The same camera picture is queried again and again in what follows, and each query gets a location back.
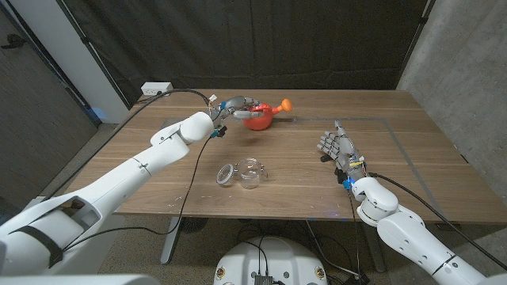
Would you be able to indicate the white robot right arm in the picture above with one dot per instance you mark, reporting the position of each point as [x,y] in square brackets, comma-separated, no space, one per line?
[404,233]

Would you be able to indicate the black backdrop curtain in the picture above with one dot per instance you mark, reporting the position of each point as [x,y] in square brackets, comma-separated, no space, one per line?
[257,39]

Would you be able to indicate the clear hinged jar lid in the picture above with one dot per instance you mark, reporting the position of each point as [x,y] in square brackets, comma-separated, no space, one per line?
[225,174]

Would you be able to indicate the black curved bar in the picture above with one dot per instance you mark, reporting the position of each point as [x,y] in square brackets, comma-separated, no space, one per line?
[325,158]

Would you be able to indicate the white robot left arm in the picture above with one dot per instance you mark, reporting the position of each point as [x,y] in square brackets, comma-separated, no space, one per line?
[119,182]

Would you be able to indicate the grey tape outline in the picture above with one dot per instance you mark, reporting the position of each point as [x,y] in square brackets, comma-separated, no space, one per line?
[317,118]

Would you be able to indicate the white floor platform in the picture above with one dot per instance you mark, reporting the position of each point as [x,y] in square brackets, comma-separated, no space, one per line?
[111,237]

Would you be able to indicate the black power adapter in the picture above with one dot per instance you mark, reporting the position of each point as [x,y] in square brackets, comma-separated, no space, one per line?
[356,278]

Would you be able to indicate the clear plastic jar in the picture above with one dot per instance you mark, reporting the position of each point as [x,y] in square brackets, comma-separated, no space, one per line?
[249,176]

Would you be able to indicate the black round fan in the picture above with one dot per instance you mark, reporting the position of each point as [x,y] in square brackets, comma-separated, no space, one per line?
[194,225]

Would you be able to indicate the white power outlet box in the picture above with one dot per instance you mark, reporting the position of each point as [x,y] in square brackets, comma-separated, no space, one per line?
[156,88]

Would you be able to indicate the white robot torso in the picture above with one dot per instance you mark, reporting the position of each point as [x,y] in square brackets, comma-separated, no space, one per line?
[277,257]

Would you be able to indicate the grey table leg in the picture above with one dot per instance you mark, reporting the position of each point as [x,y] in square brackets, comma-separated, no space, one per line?
[374,249]

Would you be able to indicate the dark wooden door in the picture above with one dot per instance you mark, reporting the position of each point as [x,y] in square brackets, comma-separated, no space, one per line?
[31,99]

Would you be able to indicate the white table leg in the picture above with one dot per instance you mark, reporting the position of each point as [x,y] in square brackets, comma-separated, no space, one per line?
[171,241]

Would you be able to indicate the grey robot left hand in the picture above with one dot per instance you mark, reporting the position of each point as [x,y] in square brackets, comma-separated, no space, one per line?
[237,106]

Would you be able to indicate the orange plastic watering can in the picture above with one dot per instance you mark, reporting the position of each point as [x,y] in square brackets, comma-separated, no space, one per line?
[259,122]

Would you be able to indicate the black backdrop stand pole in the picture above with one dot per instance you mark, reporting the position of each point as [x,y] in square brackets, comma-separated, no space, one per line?
[93,53]
[418,35]

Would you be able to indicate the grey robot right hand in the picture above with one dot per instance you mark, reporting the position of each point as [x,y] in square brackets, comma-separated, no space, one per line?
[346,152]

